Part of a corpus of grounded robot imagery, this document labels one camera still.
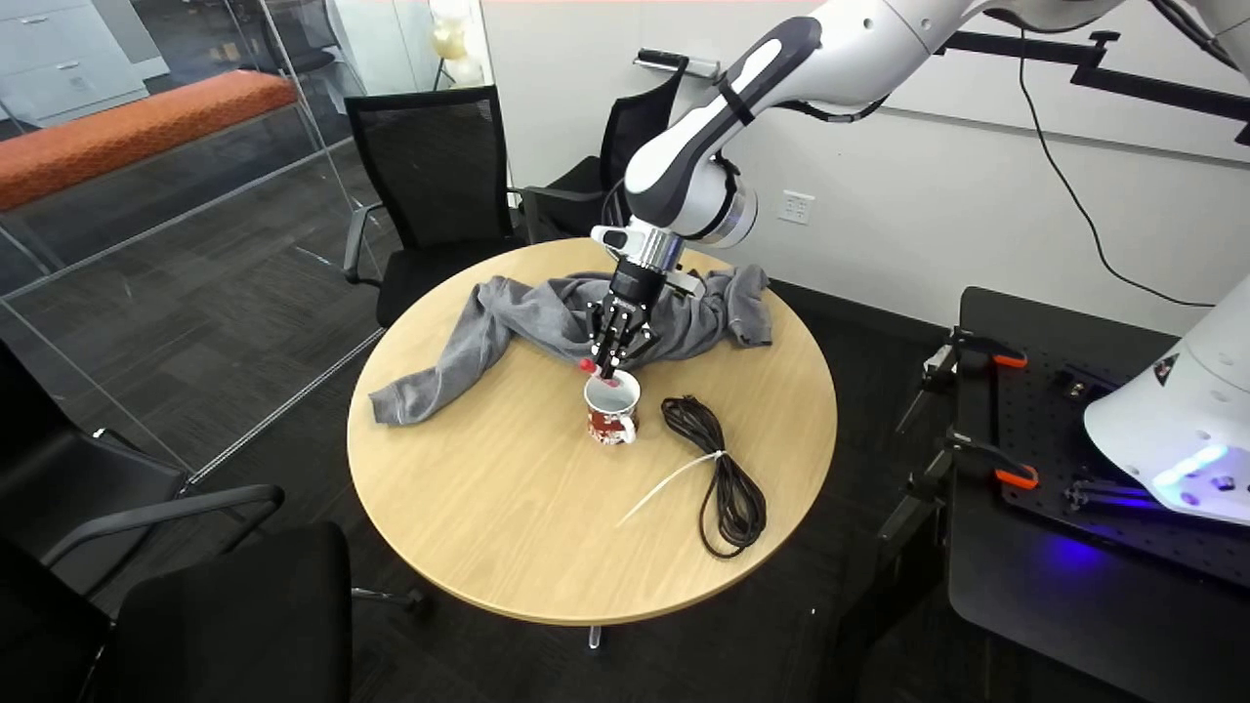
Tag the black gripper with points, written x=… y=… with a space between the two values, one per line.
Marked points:
x=635 y=290

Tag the orange marker with white cap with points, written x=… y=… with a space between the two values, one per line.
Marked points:
x=587 y=370

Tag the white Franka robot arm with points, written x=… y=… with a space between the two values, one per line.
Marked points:
x=687 y=159

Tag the red and white mug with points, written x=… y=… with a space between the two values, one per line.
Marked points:
x=609 y=424

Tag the grey fleece sweater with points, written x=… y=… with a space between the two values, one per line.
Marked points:
x=520 y=316

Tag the black mesh office chair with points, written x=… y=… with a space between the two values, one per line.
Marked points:
x=53 y=444
x=587 y=181
x=218 y=627
x=433 y=170

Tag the round wooden table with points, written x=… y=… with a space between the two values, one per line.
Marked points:
x=520 y=521

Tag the small black connector box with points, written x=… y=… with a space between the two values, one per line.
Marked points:
x=1080 y=385

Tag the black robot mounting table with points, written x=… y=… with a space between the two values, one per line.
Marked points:
x=1040 y=612

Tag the orange upholstered bench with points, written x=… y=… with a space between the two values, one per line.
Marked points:
x=130 y=129

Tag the white wall outlet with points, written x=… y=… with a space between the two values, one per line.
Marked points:
x=799 y=205

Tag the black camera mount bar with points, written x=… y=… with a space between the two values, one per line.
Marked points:
x=1147 y=83

